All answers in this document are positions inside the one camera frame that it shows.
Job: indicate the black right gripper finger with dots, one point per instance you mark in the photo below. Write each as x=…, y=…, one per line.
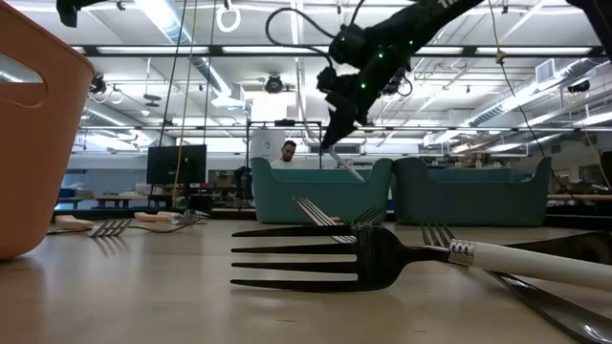
x=351, y=122
x=334, y=119

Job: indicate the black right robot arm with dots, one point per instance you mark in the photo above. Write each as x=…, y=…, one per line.
x=430, y=19

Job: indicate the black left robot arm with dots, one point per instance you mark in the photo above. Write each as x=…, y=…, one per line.
x=69, y=12

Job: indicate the person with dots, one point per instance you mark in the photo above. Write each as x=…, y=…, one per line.
x=288, y=155

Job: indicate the teal plastic bin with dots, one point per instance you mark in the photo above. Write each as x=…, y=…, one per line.
x=277, y=200

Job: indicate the all-metal silver fork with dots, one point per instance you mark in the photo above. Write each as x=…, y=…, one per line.
x=564, y=315
x=325, y=219

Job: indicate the black utensil in teal bin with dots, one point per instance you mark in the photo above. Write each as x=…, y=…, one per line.
x=268, y=28

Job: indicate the dark blue plastic bin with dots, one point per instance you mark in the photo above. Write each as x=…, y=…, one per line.
x=478, y=200

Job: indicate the black computer monitor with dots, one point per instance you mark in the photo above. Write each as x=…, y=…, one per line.
x=176, y=165

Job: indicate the black ceiling spotlight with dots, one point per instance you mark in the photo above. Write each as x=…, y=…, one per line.
x=99, y=85

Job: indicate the wooden background table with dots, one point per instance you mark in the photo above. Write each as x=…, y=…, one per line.
x=578, y=197

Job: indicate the orange plastic bin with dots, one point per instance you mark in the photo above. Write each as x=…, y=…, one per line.
x=38, y=167

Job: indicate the black metal rack frame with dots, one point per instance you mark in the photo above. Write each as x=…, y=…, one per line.
x=284, y=123

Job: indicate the black round ceiling camera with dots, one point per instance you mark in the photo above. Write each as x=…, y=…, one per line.
x=274, y=84

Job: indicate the silver ceiling duct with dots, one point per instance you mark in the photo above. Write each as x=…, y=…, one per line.
x=167, y=24

